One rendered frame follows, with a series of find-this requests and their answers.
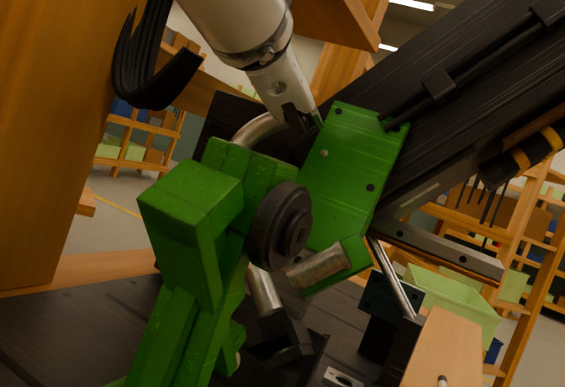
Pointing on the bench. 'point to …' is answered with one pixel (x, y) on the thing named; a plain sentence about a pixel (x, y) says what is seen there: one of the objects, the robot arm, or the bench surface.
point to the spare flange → (340, 379)
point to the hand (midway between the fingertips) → (296, 108)
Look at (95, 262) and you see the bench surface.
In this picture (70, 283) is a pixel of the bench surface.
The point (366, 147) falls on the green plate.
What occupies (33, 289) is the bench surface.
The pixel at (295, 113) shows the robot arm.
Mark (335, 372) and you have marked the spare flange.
